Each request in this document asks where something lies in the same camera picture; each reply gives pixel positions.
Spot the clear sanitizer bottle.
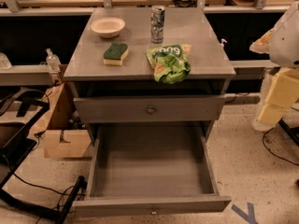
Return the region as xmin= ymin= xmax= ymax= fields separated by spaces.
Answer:
xmin=46 ymin=49 xmax=61 ymax=72

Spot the black cable left floor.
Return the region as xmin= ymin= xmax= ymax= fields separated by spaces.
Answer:
xmin=12 ymin=171 xmax=87 ymax=224

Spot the black stand right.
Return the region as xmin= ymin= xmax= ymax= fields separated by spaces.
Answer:
xmin=278 ymin=119 xmax=299 ymax=146

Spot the green yellow sponge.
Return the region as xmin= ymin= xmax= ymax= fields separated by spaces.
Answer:
xmin=103 ymin=43 xmax=129 ymax=66

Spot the silver patterned drink can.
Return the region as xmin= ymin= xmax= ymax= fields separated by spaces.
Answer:
xmin=150 ymin=6 xmax=165 ymax=43

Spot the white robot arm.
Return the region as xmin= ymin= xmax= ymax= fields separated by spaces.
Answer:
xmin=249 ymin=1 xmax=299 ymax=132

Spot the grey top drawer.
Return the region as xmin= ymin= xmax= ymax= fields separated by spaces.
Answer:
xmin=74 ymin=95 xmax=225 ymax=123

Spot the cardboard box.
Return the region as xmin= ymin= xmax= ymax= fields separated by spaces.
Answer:
xmin=30 ymin=81 xmax=93 ymax=159

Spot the small white pump bottle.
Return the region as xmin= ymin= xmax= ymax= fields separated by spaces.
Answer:
xmin=220 ymin=38 xmax=228 ymax=49

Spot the green chip bag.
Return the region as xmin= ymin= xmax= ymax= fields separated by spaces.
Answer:
xmin=146 ymin=44 xmax=192 ymax=84

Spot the white paper bowl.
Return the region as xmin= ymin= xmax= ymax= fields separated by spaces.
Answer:
xmin=91 ymin=17 xmax=125 ymax=38

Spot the black cable floor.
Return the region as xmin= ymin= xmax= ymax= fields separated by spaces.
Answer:
xmin=12 ymin=171 xmax=87 ymax=224
xmin=262 ymin=127 xmax=299 ymax=167

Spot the black metal stand left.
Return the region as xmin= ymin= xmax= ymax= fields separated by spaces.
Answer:
xmin=0 ymin=88 xmax=87 ymax=224

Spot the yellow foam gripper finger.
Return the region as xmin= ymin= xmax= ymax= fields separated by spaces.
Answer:
xmin=252 ymin=68 xmax=299 ymax=132

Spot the grey wooden drawer cabinet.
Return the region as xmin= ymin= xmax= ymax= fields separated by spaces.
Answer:
xmin=64 ymin=7 xmax=235 ymax=138

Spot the black cable right floor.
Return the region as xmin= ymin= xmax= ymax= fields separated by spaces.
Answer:
xmin=262 ymin=127 xmax=299 ymax=167

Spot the grey drawer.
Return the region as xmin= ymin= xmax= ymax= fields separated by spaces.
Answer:
xmin=74 ymin=95 xmax=225 ymax=123
xmin=73 ymin=122 xmax=231 ymax=217

